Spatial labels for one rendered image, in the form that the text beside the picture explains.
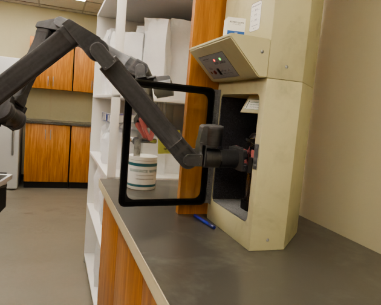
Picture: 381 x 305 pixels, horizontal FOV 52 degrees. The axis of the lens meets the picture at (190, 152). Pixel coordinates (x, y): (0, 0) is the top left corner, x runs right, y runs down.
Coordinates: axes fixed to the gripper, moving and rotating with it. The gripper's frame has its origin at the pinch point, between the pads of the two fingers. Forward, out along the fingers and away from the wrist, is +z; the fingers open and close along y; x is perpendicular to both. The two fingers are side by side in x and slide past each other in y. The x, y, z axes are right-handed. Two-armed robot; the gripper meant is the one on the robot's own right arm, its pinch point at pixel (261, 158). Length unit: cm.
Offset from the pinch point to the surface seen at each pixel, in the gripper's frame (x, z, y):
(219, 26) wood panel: -42.6, -8.5, 22.2
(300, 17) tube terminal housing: -40.1, -0.6, -14.8
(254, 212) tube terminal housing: 12.6, -9.4, -15.1
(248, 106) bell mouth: -15.8, -7.3, -2.6
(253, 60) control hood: -27.5, -13.4, -14.9
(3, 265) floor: 117, -96, 209
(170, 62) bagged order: -39, 3, 121
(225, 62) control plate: -27.7, -15.8, -2.9
